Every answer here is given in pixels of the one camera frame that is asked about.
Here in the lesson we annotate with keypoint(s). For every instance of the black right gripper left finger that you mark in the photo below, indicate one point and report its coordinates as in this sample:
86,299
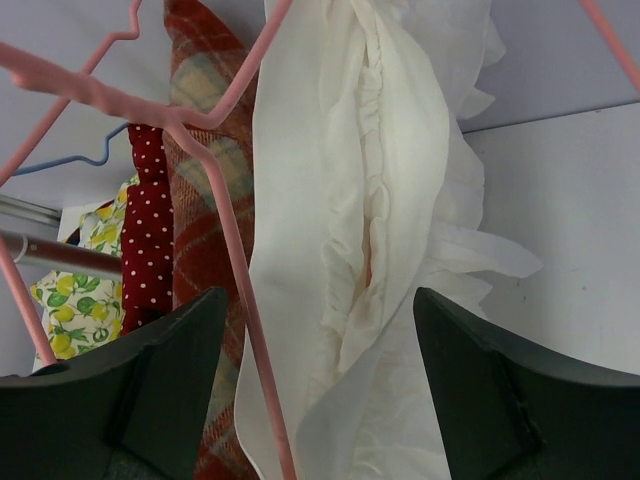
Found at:
132,409

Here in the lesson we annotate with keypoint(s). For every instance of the white pleated skirt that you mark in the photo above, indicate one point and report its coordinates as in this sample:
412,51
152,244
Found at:
367,191

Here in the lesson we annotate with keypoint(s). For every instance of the white clothes rack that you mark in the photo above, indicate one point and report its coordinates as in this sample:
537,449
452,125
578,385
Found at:
34,251

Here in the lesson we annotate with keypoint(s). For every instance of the red polka dot skirt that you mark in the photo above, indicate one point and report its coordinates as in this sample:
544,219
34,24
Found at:
147,234

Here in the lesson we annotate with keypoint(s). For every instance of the pink hanger with plaid skirt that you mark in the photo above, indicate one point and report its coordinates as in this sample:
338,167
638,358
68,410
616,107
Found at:
13,59

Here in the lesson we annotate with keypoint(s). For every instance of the lemon print skirt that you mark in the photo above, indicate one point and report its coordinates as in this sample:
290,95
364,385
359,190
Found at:
83,312

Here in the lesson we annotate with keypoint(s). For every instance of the blue hanger with plaid skirt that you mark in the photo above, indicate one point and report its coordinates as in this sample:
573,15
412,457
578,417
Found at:
99,162

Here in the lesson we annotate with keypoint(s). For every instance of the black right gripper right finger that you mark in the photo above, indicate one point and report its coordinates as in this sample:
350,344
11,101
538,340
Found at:
509,408

